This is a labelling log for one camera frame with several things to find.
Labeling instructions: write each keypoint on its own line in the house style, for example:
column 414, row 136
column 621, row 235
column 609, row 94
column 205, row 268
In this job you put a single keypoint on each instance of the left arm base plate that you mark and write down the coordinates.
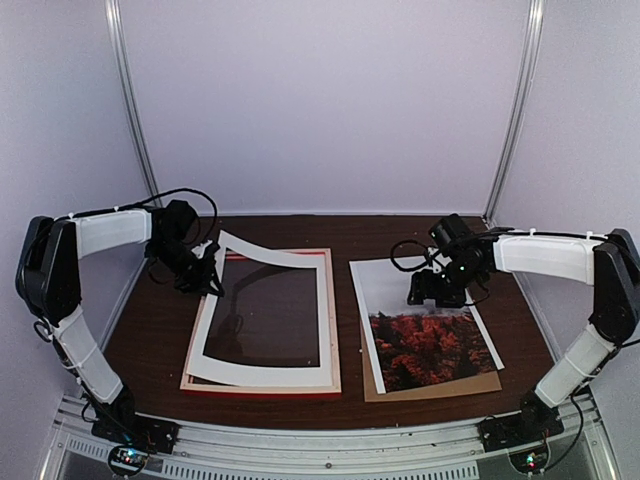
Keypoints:
column 143, row 433

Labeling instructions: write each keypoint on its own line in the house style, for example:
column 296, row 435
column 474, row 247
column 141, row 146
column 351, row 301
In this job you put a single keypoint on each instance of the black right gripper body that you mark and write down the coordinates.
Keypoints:
column 448, row 290

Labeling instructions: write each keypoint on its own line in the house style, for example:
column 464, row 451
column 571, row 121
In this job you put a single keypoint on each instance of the clear acrylic sheet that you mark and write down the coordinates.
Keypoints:
column 268, row 316

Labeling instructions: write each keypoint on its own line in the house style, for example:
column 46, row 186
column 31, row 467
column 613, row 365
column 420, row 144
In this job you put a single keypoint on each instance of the red wooden picture frame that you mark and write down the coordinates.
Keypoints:
column 332, row 350

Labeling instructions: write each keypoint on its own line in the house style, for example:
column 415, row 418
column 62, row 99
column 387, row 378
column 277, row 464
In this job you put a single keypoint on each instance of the left round led board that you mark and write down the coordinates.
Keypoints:
column 125, row 460

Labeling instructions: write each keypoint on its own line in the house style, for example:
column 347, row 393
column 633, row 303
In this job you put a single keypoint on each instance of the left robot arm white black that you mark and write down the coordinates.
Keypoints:
column 48, row 281

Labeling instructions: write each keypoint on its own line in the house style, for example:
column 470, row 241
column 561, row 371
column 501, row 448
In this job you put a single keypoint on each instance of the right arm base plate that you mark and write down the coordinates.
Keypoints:
column 497, row 433

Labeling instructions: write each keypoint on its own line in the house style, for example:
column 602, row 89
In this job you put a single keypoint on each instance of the right aluminium corner post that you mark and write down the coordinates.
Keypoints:
column 526, row 75

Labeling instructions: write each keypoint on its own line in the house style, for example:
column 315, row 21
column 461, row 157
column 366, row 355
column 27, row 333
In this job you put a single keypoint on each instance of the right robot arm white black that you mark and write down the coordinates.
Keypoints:
column 583, row 288

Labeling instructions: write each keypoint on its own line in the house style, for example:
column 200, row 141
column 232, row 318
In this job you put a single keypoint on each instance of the right round led board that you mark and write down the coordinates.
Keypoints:
column 529, row 461

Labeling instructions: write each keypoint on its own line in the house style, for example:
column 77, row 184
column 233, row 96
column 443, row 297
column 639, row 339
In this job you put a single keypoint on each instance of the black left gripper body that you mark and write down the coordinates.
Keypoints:
column 189, row 271

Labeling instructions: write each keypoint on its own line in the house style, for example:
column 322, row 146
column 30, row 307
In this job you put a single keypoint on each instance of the red forest photo print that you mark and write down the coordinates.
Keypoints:
column 417, row 346

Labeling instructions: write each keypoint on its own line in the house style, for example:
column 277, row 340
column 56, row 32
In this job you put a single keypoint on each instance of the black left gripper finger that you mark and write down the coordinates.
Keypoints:
column 207, row 254
column 212, row 285

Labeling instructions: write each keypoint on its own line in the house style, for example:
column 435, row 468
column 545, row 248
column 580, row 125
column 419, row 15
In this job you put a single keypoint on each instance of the aluminium front rail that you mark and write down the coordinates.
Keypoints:
column 450, row 450

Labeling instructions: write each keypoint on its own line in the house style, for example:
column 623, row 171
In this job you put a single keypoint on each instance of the round led board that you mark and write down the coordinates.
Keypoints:
column 125, row 460
column 529, row 461

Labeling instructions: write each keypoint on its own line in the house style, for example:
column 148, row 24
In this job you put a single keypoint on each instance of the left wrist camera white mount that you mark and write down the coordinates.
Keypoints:
column 195, row 250

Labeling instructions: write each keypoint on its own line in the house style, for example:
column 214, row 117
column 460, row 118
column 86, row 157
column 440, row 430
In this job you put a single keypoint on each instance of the brown backing board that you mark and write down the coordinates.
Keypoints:
column 480, row 384

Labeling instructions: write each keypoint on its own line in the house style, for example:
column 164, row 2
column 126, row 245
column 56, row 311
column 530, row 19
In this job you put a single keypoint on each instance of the aluminium corner post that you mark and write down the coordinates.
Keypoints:
column 526, row 75
column 133, row 118

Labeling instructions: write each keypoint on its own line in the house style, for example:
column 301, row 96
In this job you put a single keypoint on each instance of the left aluminium corner post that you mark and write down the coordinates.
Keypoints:
column 133, row 118

